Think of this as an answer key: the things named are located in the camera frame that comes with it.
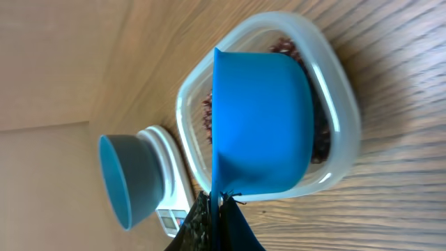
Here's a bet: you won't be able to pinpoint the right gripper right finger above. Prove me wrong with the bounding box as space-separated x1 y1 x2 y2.
220 193 266 251

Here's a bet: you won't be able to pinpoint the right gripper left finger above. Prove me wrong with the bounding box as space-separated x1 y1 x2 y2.
164 191 211 251

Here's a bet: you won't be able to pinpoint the blue plastic measuring scoop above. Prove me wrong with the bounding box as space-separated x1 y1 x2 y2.
210 49 314 250

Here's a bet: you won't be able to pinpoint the red beans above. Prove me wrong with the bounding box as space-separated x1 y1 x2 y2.
201 38 331 164

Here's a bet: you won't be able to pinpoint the white digital kitchen scale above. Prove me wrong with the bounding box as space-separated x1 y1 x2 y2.
137 125 194 238

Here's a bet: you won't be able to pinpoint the teal blue bowl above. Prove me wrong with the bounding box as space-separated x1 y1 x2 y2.
98 135 164 231

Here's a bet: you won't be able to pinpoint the clear plastic food container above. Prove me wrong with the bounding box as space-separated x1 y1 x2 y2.
176 11 361 201

